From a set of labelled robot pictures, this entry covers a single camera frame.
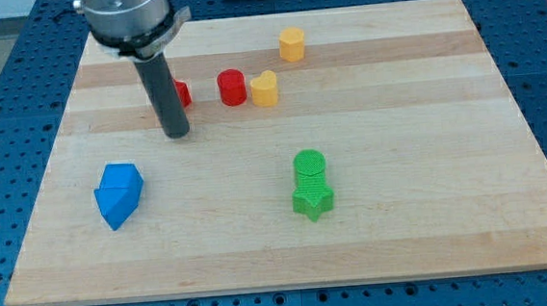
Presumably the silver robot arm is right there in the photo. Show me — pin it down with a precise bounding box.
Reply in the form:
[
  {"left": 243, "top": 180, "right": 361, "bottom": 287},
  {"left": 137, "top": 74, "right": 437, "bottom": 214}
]
[{"left": 73, "top": 0, "right": 192, "bottom": 63}]

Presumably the green star block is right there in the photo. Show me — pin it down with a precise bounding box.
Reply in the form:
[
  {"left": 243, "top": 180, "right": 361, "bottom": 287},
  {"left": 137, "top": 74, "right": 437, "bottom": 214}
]
[{"left": 292, "top": 172, "right": 334, "bottom": 222}]

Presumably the red star block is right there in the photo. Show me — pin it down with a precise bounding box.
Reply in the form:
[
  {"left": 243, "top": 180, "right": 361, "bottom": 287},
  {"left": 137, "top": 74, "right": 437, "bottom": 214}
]
[{"left": 175, "top": 80, "right": 192, "bottom": 108}]

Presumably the green cylinder block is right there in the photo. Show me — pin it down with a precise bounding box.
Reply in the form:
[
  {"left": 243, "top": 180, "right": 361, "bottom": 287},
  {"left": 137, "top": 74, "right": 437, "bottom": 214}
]
[{"left": 293, "top": 149, "right": 326, "bottom": 185}]

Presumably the wooden board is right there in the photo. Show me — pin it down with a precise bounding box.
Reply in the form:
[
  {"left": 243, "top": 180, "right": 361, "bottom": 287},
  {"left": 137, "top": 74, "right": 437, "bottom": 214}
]
[{"left": 5, "top": 0, "right": 547, "bottom": 306}]

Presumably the yellow heart block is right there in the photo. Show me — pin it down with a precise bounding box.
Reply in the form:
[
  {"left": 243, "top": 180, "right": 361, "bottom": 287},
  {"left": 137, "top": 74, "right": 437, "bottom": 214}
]
[{"left": 250, "top": 70, "right": 278, "bottom": 107}]

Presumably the red cylinder block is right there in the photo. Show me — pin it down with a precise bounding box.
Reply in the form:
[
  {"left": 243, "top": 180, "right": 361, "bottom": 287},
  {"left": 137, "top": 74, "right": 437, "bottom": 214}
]
[{"left": 217, "top": 69, "right": 247, "bottom": 107}]

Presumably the yellow hexagon block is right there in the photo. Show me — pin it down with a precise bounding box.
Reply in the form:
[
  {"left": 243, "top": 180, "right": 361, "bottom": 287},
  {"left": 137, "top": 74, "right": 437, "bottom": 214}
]
[{"left": 279, "top": 26, "right": 305, "bottom": 63}]

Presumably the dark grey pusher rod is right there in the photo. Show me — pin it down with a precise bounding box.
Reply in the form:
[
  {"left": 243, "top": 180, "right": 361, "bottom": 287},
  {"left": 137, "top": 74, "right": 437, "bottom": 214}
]
[{"left": 134, "top": 54, "right": 190, "bottom": 139}]

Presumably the blue cube block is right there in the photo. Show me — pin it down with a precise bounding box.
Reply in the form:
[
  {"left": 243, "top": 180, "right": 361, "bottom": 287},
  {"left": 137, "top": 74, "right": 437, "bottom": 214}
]
[{"left": 93, "top": 163, "right": 143, "bottom": 209}]

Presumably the blue triangle block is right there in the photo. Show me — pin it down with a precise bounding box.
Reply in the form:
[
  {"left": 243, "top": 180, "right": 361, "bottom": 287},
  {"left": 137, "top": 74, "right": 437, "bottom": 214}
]
[{"left": 93, "top": 187, "right": 142, "bottom": 231}]

